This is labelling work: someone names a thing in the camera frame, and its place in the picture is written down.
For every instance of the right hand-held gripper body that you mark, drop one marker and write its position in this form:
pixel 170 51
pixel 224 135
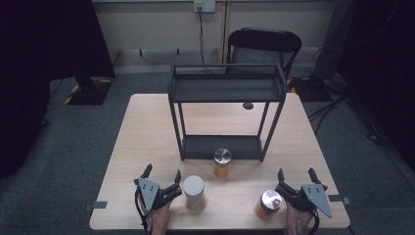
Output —
pixel 314 197

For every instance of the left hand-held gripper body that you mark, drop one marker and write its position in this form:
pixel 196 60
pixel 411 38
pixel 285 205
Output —
pixel 148 192

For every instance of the white-lid glass jar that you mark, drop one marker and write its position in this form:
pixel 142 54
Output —
pixel 194 192

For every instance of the small silver-lid orange jar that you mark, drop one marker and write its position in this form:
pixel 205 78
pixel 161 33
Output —
pixel 222 163

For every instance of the black metal shelf rack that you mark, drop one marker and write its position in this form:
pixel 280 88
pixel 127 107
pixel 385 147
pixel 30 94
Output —
pixel 225 89

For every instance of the person's left hand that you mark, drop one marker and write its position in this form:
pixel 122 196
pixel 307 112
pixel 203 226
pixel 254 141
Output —
pixel 160 218

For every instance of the person's right hand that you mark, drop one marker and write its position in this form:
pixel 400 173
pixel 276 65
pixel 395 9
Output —
pixel 298 222

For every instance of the wide silver-lid orange jar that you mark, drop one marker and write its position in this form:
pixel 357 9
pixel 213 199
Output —
pixel 267 205

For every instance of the black round table plug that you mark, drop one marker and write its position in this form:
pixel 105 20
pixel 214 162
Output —
pixel 248 105

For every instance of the black striped stand base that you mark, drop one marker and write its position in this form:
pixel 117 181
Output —
pixel 93 93

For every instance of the dark curtain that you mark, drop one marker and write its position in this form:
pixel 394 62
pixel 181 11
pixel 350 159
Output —
pixel 381 65
pixel 39 65

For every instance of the black folding chair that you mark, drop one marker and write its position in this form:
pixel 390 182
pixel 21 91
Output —
pixel 264 40

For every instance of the grey upright panel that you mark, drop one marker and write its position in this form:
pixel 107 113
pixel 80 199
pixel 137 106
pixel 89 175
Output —
pixel 331 39

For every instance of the dark table edge bracket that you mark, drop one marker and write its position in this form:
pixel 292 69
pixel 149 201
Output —
pixel 98 205
pixel 337 198

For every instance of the white wall socket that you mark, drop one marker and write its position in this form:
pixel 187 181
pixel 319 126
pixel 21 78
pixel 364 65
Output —
pixel 205 5

